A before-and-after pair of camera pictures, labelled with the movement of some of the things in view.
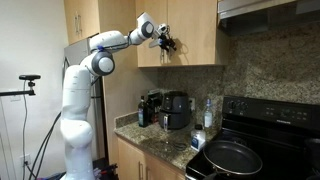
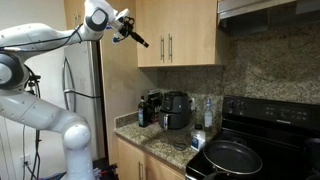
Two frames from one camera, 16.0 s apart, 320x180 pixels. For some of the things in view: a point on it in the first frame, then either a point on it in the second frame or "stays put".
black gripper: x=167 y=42 to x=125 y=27
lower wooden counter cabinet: x=133 y=164 stays put
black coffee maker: x=175 y=112 stays put
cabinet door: x=193 y=27 stays put
